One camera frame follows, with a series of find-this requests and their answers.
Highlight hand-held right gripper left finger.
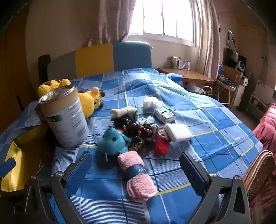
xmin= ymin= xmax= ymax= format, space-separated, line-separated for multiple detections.
xmin=24 ymin=151 xmax=93 ymax=224

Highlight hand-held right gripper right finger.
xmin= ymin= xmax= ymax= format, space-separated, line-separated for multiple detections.
xmin=179 ymin=152 xmax=252 ymax=224

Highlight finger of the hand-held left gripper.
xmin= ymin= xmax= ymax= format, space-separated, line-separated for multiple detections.
xmin=0 ymin=158 xmax=16 ymax=173

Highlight yellow cardboard box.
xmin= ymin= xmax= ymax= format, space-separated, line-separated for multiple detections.
xmin=0 ymin=124 xmax=51 ymax=193

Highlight white foam block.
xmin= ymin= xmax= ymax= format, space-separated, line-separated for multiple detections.
xmin=165 ymin=123 xmax=194 ymax=143

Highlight teal plush toy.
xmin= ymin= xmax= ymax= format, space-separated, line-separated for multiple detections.
xmin=96 ymin=127 xmax=132 ymax=157

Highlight pink towel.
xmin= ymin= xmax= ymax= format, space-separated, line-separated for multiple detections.
xmin=117 ymin=150 xmax=158 ymax=202

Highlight black hair tie bundle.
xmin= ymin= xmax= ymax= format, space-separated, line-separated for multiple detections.
xmin=114 ymin=117 xmax=156 ymax=142

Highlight beige cloth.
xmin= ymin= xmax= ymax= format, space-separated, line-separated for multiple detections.
xmin=110 ymin=106 xmax=138 ymax=121

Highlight white plastic bag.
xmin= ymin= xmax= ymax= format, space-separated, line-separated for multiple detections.
xmin=143 ymin=96 xmax=162 ymax=111

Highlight red sock doll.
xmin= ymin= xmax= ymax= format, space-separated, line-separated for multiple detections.
xmin=154 ymin=125 xmax=171 ymax=157

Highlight white metal tin can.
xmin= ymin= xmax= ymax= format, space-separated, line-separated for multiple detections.
xmin=39 ymin=85 xmax=90 ymax=148

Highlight blue plaid blanket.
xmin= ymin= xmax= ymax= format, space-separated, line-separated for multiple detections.
xmin=0 ymin=68 xmax=265 ymax=224

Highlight brown scrunchie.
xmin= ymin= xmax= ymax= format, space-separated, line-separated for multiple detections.
xmin=128 ymin=136 xmax=145 ymax=151

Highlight tissue pack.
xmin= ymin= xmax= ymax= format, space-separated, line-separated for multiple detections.
xmin=153 ymin=108 xmax=176 ymax=125

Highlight wicker chair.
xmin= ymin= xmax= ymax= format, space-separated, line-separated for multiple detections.
xmin=243 ymin=150 xmax=276 ymax=218

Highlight yellow plush toy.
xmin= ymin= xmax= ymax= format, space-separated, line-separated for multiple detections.
xmin=38 ymin=79 xmax=71 ymax=97
xmin=78 ymin=87 xmax=106 ymax=119

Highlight pink quilt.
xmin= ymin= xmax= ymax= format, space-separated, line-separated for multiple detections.
xmin=252 ymin=103 xmax=276 ymax=154

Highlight wooden wardrobe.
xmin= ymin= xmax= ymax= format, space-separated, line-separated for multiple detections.
xmin=0 ymin=20 xmax=29 ymax=135

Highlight white cabinet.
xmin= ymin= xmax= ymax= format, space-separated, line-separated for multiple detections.
xmin=233 ymin=75 xmax=250 ymax=106

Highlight blue folding chair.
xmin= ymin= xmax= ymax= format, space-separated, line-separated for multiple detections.
xmin=215 ymin=62 xmax=242 ymax=108

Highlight wooden desk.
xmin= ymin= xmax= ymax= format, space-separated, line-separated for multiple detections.
xmin=158 ymin=68 xmax=215 ymax=87

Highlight boxes on desk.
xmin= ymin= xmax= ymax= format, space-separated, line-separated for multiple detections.
xmin=172 ymin=56 xmax=191 ymax=70

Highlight grey yellow blue headboard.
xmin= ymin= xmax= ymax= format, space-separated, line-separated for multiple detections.
xmin=47 ymin=41 xmax=152 ymax=80

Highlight pink curtain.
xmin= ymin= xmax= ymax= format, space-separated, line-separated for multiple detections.
xmin=89 ymin=0 xmax=137 ymax=47
xmin=196 ymin=0 xmax=221 ymax=76

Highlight window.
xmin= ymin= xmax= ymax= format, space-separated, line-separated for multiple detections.
xmin=129 ymin=0 xmax=199 ymax=47

